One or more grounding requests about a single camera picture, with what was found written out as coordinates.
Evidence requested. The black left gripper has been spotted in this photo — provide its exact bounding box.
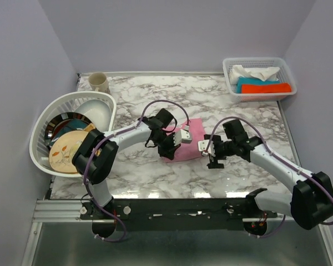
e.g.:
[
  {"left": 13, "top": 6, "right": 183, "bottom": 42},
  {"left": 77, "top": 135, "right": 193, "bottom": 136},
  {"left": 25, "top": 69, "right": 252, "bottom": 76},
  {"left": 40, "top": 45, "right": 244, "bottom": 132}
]
[{"left": 152, "top": 132, "right": 181, "bottom": 160}]

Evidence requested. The pink t shirt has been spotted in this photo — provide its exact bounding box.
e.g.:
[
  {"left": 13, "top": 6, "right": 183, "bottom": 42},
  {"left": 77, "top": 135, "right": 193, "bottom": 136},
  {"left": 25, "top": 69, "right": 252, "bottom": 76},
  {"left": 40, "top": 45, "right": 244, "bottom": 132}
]
[{"left": 161, "top": 118, "right": 205, "bottom": 163}]

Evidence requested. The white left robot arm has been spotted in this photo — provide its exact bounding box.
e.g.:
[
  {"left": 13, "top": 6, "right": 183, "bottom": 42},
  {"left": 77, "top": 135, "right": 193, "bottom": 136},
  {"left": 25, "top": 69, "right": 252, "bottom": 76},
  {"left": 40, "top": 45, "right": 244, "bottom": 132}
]
[{"left": 72, "top": 109, "right": 180, "bottom": 219}]

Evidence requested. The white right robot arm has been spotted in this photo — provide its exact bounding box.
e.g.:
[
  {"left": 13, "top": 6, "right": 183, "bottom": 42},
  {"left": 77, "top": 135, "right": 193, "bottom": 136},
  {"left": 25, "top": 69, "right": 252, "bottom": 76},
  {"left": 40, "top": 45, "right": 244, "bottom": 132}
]
[{"left": 198, "top": 116, "right": 333, "bottom": 230}]

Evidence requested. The teal folded t shirt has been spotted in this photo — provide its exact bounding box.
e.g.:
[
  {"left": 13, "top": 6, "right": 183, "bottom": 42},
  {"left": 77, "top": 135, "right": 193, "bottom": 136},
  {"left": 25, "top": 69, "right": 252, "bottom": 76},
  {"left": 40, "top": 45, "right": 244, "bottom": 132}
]
[{"left": 235, "top": 77, "right": 280, "bottom": 94}]

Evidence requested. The white ceramic bowl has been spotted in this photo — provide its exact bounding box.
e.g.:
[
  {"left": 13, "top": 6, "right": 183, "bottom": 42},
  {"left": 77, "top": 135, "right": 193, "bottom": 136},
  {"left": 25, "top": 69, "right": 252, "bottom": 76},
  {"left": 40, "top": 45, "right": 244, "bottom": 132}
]
[{"left": 74, "top": 99, "right": 113, "bottom": 132}]

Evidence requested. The tan scalloped dish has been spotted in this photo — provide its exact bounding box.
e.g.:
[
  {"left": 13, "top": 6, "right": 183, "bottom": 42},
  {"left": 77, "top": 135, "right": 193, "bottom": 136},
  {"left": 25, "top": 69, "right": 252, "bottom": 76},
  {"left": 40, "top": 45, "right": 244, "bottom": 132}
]
[{"left": 83, "top": 123, "right": 96, "bottom": 132}]

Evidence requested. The white folded t shirt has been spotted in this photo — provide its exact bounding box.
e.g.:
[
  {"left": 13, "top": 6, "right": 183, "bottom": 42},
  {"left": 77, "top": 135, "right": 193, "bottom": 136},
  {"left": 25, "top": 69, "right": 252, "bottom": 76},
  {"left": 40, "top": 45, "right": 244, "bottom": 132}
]
[{"left": 229, "top": 65, "right": 280, "bottom": 85}]

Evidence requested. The orange folded t shirt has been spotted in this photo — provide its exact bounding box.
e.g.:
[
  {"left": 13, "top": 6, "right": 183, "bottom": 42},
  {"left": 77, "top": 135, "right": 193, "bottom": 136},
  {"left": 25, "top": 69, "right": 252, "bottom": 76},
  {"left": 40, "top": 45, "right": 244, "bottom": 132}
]
[{"left": 241, "top": 83, "right": 292, "bottom": 94}]

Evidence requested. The teal ceramic plate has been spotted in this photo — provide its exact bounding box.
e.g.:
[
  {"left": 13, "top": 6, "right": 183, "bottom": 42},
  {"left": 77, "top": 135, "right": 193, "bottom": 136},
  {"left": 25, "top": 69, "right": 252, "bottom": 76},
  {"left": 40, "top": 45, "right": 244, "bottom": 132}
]
[{"left": 51, "top": 119, "right": 90, "bottom": 141}]

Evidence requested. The beige ceramic mug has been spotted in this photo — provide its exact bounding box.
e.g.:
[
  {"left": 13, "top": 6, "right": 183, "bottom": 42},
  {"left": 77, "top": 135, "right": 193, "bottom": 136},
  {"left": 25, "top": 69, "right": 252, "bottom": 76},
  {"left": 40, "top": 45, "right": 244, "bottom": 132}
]
[{"left": 88, "top": 72, "right": 110, "bottom": 94}]

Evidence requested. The white plastic mesh basket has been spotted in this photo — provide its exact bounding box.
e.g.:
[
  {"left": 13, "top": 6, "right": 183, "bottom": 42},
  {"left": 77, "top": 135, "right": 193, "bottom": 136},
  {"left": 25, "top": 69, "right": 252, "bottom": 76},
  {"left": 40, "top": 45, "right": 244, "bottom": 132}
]
[{"left": 223, "top": 57, "right": 297, "bottom": 103}]

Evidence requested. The beige bird pattern plate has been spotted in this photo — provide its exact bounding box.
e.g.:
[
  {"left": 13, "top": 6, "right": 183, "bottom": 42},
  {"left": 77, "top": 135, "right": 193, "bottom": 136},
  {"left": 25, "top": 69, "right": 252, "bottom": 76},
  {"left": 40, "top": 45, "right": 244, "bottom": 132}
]
[{"left": 49, "top": 130, "right": 88, "bottom": 174}]

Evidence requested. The dark striped rim plate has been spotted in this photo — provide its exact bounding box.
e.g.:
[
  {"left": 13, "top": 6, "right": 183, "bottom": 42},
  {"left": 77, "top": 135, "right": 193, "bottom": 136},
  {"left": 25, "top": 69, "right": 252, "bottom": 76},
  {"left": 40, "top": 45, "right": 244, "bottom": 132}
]
[{"left": 44, "top": 112, "right": 91, "bottom": 149}]

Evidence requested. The white oval dish basket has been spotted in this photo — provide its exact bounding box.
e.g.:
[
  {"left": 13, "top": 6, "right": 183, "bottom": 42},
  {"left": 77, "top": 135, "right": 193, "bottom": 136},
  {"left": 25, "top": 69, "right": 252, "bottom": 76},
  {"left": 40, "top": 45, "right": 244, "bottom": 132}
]
[{"left": 29, "top": 91, "right": 117, "bottom": 178}]

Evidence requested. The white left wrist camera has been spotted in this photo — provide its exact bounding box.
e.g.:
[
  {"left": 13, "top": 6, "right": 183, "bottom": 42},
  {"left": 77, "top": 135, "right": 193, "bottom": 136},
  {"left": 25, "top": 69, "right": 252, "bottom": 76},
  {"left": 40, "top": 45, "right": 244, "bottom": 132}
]
[{"left": 173, "top": 129, "right": 192, "bottom": 146}]

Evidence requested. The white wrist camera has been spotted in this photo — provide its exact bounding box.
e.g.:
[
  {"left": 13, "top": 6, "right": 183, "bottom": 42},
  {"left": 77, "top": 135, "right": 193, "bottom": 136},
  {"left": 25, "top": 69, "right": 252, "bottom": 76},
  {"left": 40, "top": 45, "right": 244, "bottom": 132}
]
[
  {"left": 173, "top": 129, "right": 192, "bottom": 146},
  {"left": 198, "top": 140, "right": 215, "bottom": 157}
]

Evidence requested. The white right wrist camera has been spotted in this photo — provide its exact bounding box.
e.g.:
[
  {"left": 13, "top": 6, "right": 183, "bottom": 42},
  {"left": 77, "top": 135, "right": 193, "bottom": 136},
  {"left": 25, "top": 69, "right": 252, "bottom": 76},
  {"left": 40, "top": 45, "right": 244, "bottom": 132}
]
[{"left": 198, "top": 140, "right": 215, "bottom": 157}]

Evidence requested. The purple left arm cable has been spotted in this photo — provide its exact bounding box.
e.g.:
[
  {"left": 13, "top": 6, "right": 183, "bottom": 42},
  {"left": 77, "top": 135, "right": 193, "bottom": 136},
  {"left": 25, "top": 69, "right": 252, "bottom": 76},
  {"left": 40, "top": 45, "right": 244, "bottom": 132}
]
[{"left": 82, "top": 100, "right": 190, "bottom": 242}]

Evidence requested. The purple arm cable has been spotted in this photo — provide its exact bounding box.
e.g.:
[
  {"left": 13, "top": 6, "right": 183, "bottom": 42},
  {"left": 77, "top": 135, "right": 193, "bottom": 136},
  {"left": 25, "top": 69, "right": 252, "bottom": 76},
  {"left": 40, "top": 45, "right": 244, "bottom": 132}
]
[
  {"left": 82, "top": 100, "right": 190, "bottom": 242},
  {"left": 204, "top": 116, "right": 333, "bottom": 239}
]

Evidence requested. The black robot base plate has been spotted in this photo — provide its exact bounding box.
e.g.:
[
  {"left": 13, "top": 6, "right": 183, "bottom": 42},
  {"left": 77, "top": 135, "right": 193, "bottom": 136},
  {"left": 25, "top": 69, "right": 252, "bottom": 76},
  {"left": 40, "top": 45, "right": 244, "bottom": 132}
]
[{"left": 80, "top": 198, "right": 277, "bottom": 232}]

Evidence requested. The aluminium frame rail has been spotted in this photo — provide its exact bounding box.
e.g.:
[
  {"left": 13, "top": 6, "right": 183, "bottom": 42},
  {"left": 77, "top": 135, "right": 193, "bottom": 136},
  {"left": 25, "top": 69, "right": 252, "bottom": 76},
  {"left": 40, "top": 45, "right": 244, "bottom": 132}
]
[{"left": 32, "top": 197, "right": 328, "bottom": 222}]

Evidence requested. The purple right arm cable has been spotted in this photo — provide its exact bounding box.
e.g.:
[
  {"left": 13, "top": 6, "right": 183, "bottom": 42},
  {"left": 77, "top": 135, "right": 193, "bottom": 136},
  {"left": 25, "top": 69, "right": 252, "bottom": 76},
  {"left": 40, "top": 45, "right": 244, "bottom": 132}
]
[{"left": 204, "top": 116, "right": 333, "bottom": 239}]

